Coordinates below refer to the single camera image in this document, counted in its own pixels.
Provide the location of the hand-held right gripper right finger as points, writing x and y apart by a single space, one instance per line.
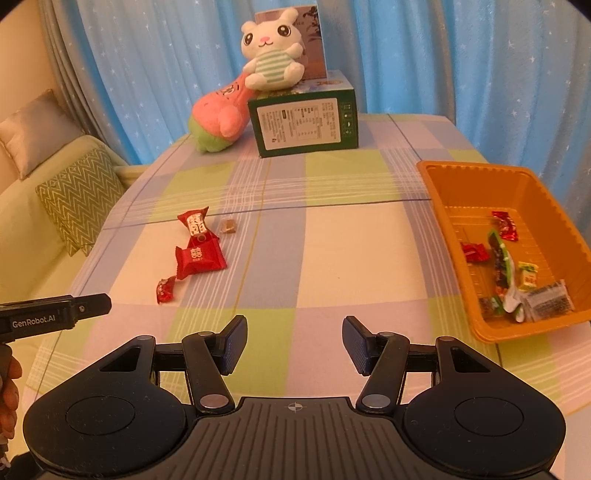
354 344

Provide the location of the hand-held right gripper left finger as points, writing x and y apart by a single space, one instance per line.
234 344

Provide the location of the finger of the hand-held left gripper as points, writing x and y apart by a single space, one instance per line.
92 305

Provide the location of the small red candy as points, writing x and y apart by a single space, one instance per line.
475 252
166 290

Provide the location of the red square snack packet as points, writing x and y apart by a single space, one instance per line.
201 258

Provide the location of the small brown candy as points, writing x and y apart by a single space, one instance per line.
228 226

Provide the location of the red and white candy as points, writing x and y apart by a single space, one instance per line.
196 222

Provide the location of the yellow green candy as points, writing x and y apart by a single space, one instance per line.
528 277

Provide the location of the orange plastic tray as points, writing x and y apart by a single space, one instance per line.
461 189

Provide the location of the clear black-print snack packet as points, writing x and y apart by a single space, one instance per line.
549 301

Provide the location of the person's left hand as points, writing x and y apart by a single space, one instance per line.
10 397

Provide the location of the pale green sofa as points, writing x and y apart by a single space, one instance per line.
27 240

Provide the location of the checked tablecloth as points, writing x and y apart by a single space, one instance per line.
323 258

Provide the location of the green zigzag pillow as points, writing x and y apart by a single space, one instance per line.
78 198

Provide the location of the long green snack packet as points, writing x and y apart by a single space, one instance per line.
501 267

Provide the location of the grey satin cushion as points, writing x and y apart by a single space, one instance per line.
32 129

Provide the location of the green cardboard box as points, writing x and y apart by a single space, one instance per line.
300 124

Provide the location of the pink and green plush toy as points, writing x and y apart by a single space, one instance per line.
217 115

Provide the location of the grey star curtain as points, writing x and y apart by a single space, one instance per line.
64 55

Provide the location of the white bunny plush toy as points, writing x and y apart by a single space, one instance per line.
272 50

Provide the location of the brown cardboard box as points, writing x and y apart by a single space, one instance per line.
316 50

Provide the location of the blue star curtain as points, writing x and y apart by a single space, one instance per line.
438 60

